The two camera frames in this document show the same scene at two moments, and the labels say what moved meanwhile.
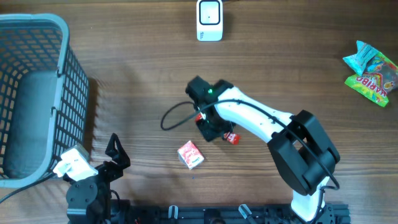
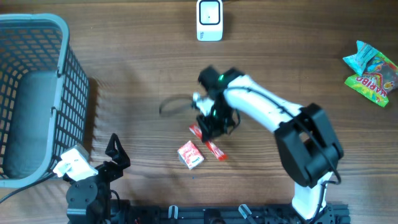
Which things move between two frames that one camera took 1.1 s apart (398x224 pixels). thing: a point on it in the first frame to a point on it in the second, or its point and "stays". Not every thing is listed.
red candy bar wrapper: x=233 y=138 to x=214 y=150
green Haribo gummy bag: x=379 y=81 stays
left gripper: x=118 y=156 stays
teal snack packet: x=357 y=61 stays
